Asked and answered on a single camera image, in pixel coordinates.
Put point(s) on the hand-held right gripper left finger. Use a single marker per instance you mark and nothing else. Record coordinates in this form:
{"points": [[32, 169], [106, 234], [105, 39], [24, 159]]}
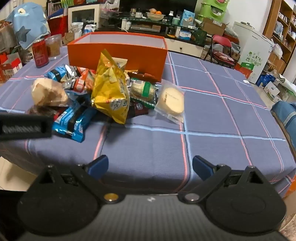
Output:
{"points": [[99, 165]]}

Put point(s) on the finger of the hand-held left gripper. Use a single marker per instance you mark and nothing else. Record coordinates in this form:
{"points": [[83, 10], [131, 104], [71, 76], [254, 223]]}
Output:
{"points": [[23, 120]]}

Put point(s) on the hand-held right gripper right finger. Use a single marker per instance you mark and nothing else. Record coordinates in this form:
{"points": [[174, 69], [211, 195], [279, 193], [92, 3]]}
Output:
{"points": [[202, 167]]}

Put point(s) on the brown cake clear packet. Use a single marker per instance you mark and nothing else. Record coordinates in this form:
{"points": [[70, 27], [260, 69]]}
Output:
{"points": [[38, 109]]}

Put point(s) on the snacks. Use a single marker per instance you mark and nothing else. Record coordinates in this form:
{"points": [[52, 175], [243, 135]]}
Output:
{"points": [[46, 92]]}

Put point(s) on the blue silver snack packet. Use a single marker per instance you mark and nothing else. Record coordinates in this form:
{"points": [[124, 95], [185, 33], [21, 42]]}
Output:
{"points": [[57, 74]]}

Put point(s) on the orange silver snack packet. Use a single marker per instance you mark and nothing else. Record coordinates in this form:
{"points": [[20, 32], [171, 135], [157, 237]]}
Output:
{"points": [[81, 81]]}

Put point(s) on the round cake clear packet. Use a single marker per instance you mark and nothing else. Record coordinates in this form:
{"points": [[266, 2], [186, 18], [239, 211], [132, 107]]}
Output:
{"points": [[170, 99]]}

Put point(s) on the large yellow chip bag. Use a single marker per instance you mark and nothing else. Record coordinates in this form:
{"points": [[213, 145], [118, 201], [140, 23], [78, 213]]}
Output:
{"points": [[111, 90]]}

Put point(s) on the green label cracker packet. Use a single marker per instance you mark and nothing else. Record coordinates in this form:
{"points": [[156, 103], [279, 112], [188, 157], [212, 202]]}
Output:
{"points": [[143, 90]]}

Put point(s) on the dark brown snack packet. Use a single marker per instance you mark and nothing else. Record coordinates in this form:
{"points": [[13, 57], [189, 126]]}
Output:
{"points": [[141, 75]]}

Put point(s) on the orange cardboard box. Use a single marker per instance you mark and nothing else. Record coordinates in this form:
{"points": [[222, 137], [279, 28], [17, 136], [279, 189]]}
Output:
{"points": [[129, 53]]}

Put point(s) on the blue checked tablecloth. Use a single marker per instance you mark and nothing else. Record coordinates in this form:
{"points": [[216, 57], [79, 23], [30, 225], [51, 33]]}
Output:
{"points": [[208, 111]]}

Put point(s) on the red drink can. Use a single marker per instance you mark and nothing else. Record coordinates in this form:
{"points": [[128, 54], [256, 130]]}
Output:
{"points": [[40, 54]]}

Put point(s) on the clear plastic cup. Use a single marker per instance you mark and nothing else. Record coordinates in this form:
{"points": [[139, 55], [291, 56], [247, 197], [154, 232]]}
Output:
{"points": [[54, 47]]}

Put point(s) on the blue shark cloth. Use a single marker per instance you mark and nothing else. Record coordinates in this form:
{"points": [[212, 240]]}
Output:
{"points": [[27, 25]]}

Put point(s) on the blue striped cloth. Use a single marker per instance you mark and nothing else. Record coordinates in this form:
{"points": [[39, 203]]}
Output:
{"points": [[284, 113]]}

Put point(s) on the red shiny bag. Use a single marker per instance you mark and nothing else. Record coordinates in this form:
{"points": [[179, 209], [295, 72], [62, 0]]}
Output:
{"points": [[56, 25]]}

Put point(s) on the blue white carton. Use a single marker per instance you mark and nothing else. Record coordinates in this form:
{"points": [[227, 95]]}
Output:
{"points": [[268, 83]]}

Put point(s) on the blue white milk bag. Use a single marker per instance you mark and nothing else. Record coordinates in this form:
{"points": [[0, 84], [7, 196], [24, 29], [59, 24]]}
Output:
{"points": [[89, 29]]}

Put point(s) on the red folding chair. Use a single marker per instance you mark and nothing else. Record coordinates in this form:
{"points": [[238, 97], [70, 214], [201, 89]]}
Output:
{"points": [[220, 53]]}

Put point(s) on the dark bookcase with books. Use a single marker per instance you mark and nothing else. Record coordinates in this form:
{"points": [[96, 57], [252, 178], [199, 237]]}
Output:
{"points": [[57, 5]]}

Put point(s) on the glass tv stand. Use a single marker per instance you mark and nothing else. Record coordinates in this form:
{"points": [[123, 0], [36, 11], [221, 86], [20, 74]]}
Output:
{"points": [[185, 46]]}

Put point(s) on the white glass-door cabinet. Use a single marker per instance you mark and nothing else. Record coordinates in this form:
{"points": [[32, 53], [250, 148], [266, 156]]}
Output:
{"points": [[83, 14]]}

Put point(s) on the white chest freezer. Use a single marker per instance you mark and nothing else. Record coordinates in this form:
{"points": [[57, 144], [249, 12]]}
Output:
{"points": [[252, 53]]}

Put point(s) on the dark green bag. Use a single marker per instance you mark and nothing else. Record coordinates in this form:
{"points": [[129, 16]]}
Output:
{"points": [[199, 36]]}

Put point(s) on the blue tissue box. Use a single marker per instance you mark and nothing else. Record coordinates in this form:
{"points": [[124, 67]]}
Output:
{"points": [[185, 34]]}

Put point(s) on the brown cardboard box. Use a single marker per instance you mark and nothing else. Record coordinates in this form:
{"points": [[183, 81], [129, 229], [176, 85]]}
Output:
{"points": [[212, 25]]}

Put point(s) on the green plastic rack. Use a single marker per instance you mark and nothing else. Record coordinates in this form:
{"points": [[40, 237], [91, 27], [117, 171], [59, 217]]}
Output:
{"points": [[212, 9]]}

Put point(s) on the fruit bowl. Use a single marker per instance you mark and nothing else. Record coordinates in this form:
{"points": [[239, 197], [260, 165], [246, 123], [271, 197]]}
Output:
{"points": [[156, 15]]}

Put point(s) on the wooden bookshelf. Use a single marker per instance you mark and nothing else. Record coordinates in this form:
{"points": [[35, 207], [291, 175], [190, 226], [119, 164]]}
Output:
{"points": [[284, 23]]}

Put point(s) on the black television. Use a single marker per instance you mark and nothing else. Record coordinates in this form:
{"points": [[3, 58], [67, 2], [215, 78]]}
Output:
{"points": [[157, 4]]}

